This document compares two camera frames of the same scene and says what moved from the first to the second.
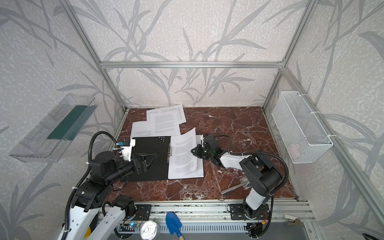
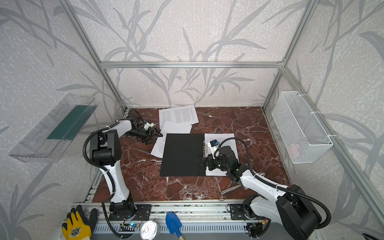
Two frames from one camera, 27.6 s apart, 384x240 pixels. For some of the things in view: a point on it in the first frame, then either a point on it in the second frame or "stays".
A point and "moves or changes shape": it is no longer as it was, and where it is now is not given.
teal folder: [157, 170] -> [181, 154]
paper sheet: [140, 129] moves or changes shape
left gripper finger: [149, 158] -> [157, 132]
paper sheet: [164, 123] -> [224, 139]
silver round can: [150, 230] stays
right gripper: [201, 151] -> [208, 161]
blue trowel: [173, 223] stays
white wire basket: [303, 136] stays
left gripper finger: [150, 163] -> [154, 138]
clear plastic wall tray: [46, 142] stays
